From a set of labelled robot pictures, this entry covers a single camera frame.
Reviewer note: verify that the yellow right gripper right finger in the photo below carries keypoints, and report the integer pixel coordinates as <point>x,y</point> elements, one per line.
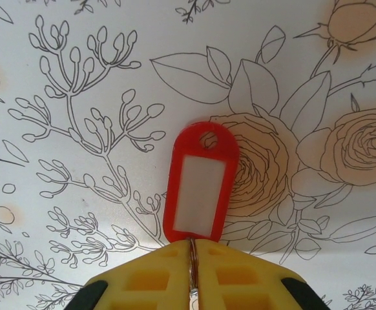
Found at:
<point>214,261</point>

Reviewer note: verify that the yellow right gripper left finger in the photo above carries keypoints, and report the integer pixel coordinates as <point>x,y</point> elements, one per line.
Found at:
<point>162,264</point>

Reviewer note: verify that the red plastic key tag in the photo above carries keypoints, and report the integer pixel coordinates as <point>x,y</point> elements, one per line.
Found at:
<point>197,193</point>

